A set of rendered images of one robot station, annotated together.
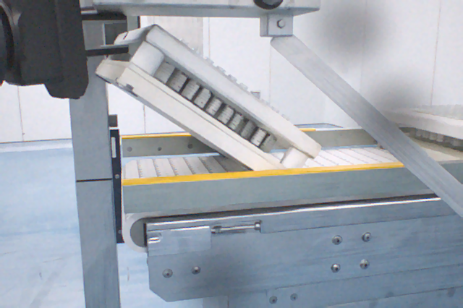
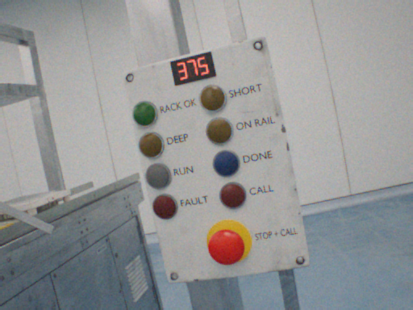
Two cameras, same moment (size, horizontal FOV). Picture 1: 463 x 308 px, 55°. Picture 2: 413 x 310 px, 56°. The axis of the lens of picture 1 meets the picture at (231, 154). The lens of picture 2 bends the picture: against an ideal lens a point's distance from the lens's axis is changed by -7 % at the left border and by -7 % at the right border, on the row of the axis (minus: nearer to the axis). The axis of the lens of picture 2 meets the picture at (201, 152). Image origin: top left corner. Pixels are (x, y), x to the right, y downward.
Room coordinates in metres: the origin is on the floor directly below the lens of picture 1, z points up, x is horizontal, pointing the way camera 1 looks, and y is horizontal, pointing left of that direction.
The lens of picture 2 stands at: (-0.48, 0.48, 1.07)
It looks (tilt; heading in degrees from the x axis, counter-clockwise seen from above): 3 degrees down; 298
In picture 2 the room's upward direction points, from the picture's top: 12 degrees counter-clockwise
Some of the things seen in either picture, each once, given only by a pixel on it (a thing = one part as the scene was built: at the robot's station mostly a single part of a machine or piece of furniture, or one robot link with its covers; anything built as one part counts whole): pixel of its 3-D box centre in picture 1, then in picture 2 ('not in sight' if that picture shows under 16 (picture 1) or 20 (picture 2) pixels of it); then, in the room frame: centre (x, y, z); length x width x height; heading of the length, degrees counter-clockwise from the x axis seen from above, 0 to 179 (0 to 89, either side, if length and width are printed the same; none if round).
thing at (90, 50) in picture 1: (99, 53); not in sight; (0.48, 0.14, 1.06); 0.06 x 0.03 x 0.02; 136
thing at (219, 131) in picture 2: not in sight; (219, 131); (-0.29, 0.08, 1.07); 0.03 x 0.01 x 0.03; 14
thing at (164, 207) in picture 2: not in sight; (164, 207); (-0.21, 0.10, 0.99); 0.03 x 0.01 x 0.03; 14
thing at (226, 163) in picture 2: not in sight; (226, 163); (-0.29, 0.08, 1.03); 0.03 x 0.01 x 0.03; 14
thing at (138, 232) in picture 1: (139, 197); not in sight; (0.59, 0.13, 0.86); 0.27 x 0.03 x 0.03; 14
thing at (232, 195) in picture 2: not in sight; (232, 195); (-0.29, 0.08, 0.99); 0.03 x 0.01 x 0.03; 14
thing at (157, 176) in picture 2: not in sight; (157, 176); (-0.21, 0.10, 1.03); 0.03 x 0.01 x 0.03; 14
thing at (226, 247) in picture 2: not in sight; (227, 243); (-0.28, 0.09, 0.94); 0.04 x 0.04 x 0.04; 14
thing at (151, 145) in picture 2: not in sight; (151, 145); (-0.21, 0.10, 1.07); 0.03 x 0.01 x 0.03; 14
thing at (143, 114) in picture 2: not in sight; (143, 114); (-0.21, 0.10, 1.10); 0.03 x 0.01 x 0.03; 14
